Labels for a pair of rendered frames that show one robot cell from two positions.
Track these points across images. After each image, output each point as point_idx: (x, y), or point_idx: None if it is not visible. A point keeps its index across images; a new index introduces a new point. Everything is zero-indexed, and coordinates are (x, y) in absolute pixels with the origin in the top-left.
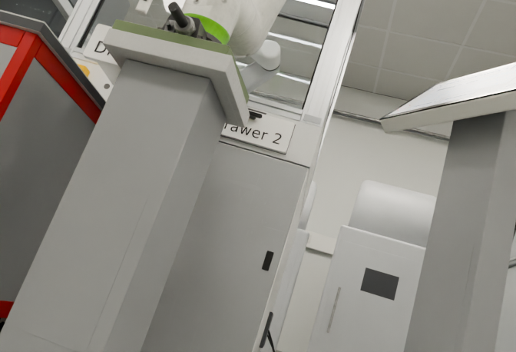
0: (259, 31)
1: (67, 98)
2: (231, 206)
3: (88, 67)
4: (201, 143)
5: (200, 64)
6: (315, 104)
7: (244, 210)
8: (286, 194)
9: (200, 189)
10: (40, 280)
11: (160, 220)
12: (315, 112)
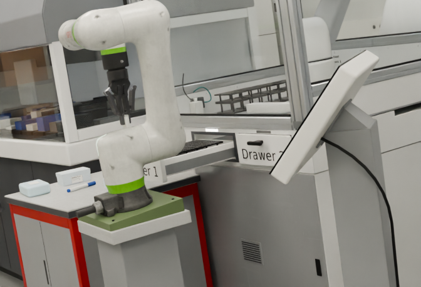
0: (164, 144)
1: None
2: (282, 225)
3: None
4: (150, 267)
5: (105, 241)
6: (296, 107)
7: (291, 227)
8: (309, 205)
9: (260, 215)
10: None
11: None
12: (299, 116)
